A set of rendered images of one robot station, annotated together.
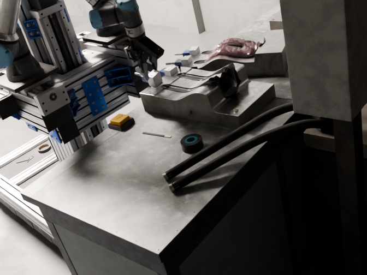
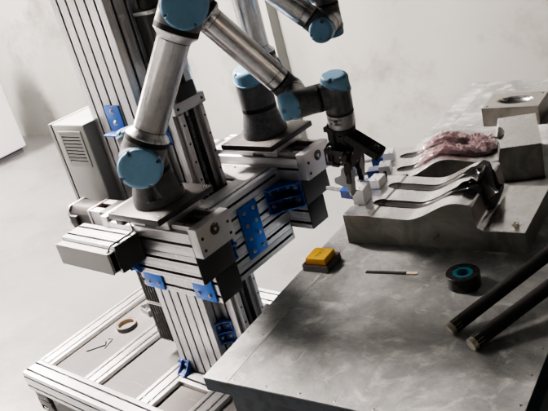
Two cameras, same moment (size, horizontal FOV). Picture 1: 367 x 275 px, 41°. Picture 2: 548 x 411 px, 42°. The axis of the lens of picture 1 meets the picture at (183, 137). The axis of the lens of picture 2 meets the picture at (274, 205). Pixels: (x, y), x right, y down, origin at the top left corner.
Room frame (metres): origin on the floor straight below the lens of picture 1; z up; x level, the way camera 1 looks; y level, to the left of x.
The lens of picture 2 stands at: (0.15, 0.57, 1.75)
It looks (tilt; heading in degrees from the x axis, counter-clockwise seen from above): 23 degrees down; 352
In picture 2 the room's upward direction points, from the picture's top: 15 degrees counter-clockwise
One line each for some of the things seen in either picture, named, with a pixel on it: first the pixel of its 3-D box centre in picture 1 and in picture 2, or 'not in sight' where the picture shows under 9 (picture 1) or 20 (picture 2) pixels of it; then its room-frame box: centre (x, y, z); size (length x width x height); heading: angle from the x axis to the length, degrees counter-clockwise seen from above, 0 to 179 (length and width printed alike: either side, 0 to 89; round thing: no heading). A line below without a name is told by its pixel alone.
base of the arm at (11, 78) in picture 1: (20, 63); (154, 183); (2.09, 0.60, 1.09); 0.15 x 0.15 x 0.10
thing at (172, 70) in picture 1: (164, 72); (364, 184); (2.05, 0.01, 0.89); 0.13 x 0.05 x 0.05; 43
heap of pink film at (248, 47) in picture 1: (232, 46); (454, 143); (2.12, -0.33, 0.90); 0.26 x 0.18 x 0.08; 61
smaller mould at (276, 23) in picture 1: (294, 22); (515, 108); (2.38, -0.70, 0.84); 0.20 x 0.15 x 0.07; 44
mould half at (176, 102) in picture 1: (204, 90); (444, 202); (1.81, -0.13, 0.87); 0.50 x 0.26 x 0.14; 44
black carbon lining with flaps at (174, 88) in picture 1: (200, 77); (437, 185); (1.83, -0.13, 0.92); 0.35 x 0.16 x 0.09; 44
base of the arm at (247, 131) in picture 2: (108, 21); (262, 118); (2.38, 0.20, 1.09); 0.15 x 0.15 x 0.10
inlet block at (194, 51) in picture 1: (186, 53); (375, 160); (2.30, -0.12, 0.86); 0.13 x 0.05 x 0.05; 61
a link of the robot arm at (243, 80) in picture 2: not in sight; (254, 84); (2.39, 0.20, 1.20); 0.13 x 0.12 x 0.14; 152
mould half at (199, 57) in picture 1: (235, 54); (457, 154); (2.12, -0.33, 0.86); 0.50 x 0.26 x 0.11; 61
